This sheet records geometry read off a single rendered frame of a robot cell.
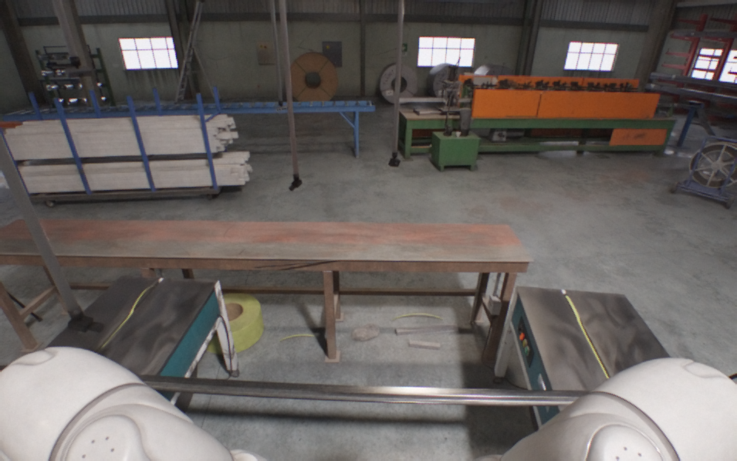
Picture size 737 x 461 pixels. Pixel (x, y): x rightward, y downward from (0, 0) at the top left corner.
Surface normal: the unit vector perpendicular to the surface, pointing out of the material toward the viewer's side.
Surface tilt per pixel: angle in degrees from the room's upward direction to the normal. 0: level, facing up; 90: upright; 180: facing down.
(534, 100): 90
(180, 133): 90
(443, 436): 0
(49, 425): 34
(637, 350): 0
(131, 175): 90
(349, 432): 0
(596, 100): 90
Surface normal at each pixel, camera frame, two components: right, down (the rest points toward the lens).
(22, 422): -0.26, -0.41
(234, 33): 0.11, 0.47
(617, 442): 0.02, -0.57
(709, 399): 0.17, -0.72
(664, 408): -0.11, -0.80
